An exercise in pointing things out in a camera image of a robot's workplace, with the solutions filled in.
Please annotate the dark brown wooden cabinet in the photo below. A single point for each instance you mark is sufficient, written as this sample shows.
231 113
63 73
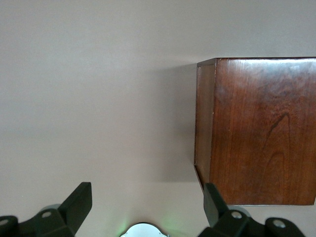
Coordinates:
259 130

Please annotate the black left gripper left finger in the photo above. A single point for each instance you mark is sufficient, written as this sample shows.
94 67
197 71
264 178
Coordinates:
74 209

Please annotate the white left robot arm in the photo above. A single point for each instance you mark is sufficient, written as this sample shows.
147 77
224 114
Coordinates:
143 230

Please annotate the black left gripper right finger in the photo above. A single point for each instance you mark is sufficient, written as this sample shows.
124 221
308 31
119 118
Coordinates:
214 209

